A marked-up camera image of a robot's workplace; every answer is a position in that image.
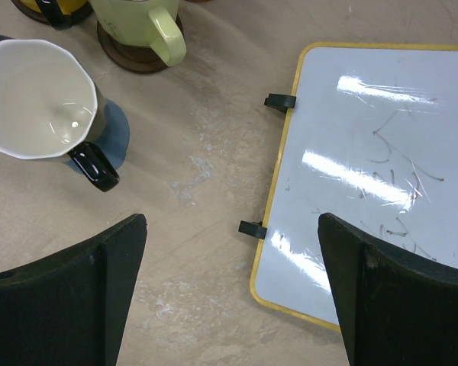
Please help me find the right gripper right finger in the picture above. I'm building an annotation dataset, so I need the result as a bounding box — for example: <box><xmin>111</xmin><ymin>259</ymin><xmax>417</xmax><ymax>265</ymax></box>
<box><xmin>318</xmin><ymin>213</ymin><xmax>458</xmax><ymax>365</ymax></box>

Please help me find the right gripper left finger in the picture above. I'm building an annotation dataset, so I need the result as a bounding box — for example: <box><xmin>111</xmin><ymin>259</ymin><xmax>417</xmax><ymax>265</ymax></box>
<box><xmin>0</xmin><ymin>213</ymin><xmax>147</xmax><ymax>365</ymax></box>

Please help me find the blue face coaster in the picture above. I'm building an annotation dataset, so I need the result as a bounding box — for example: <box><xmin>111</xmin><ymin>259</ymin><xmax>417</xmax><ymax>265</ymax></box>
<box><xmin>67</xmin><ymin>98</ymin><xmax>131</xmax><ymax>175</ymax></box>

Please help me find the black and white mug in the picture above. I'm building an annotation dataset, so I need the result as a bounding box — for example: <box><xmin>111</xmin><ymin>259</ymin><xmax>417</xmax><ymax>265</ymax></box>
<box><xmin>0</xmin><ymin>39</ymin><xmax>120</xmax><ymax>192</ymax></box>

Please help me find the dark wood coaster bottom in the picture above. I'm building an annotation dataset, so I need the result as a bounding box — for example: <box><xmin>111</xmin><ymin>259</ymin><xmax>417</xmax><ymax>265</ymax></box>
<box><xmin>97</xmin><ymin>15</ymin><xmax>182</xmax><ymax>73</ymax></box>

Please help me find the dark wood coaster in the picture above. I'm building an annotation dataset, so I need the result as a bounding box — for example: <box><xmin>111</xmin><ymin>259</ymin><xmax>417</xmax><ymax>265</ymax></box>
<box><xmin>97</xmin><ymin>15</ymin><xmax>182</xmax><ymax>73</ymax></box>
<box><xmin>11</xmin><ymin>0</ymin><xmax>93</xmax><ymax>27</ymax></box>

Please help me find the dark wood coaster top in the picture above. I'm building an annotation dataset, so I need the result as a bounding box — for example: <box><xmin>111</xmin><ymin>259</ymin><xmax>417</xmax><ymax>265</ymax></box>
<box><xmin>11</xmin><ymin>0</ymin><xmax>93</xmax><ymax>27</ymax></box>

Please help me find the green mug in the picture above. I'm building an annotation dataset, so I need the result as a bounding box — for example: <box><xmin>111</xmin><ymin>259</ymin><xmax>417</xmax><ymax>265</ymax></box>
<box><xmin>89</xmin><ymin>0</ymin><xmax>186</xmax><ymax>66</ymax></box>

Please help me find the yellow mug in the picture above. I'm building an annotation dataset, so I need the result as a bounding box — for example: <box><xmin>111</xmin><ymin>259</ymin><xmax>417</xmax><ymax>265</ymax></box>
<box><xmin>22</xmin><ymin>0</ymin><xmax>89</xmax><ymax>30</ymax></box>

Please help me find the white board wooden frame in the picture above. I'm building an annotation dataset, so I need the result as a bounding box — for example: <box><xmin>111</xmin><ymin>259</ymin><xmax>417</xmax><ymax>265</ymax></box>
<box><xmin>240</xmin><ymin>42</ymin><xmax>458</xmax><ymax>329</ymax></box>

